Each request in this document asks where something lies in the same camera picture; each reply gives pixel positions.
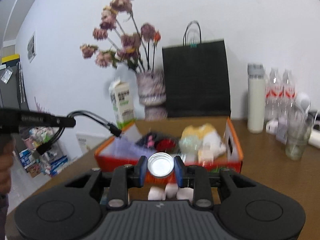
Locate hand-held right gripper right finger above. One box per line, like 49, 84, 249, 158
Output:
174, 156, 256, 208

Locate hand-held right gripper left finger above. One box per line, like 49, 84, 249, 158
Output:
65, 156, 148, 208

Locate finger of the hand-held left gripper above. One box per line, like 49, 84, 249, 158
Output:
54, 115, 76, 129

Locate purple knitted pouch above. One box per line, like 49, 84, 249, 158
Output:
110, 132, 148, 159

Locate clear plastic wrap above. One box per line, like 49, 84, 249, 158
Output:
179, 136, 204, 155

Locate red cardboard box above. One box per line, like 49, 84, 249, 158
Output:
94, 116, 244, 183

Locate yellow white plush toy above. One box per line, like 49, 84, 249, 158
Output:
181, 123, 227, 161

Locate black braided cable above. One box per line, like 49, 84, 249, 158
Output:
36, 110, 122, 155

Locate person's left forearm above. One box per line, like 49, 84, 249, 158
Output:
0, 194, 9, 240

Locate wooden desktop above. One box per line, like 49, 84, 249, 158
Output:
6, 118, 320, 240

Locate person's left hand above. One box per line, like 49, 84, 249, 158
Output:
0, 139, 14, 196

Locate pale pink soft lumps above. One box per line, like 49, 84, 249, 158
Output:
147, 183, 193, 201

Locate white desk calendar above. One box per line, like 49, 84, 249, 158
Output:
76, 132, 106, 158

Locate dark cabinet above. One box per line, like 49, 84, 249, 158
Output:
0, 64, 27, 111

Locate pile of blue white packets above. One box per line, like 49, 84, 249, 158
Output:
19, 126, 70, 178

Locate milk carton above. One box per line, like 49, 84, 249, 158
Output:
109, 79, 137, 130

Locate mottled ceramic vase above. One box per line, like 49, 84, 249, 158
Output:
136, 70, 167, 106

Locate black paper bag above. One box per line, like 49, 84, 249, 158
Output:
162, 21, 232, 118

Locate dried flower bouquet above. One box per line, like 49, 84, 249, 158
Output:
80, 0, 162, 75

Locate white patterned round jar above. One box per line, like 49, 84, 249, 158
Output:
266, 119, 278, 133

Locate white thermos bottle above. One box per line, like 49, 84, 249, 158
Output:
247, 63, 266, 133

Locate clear water bottle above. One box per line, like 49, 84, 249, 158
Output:
281, 69, 296, 110
266, 67, 282, 121

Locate clear drinking glass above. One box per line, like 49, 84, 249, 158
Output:
285, 105, 314, 161

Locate white round lamp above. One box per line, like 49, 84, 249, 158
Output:
296, 92, 312, 113

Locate grey wall panel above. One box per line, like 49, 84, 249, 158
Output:
27, 31, 37, 63

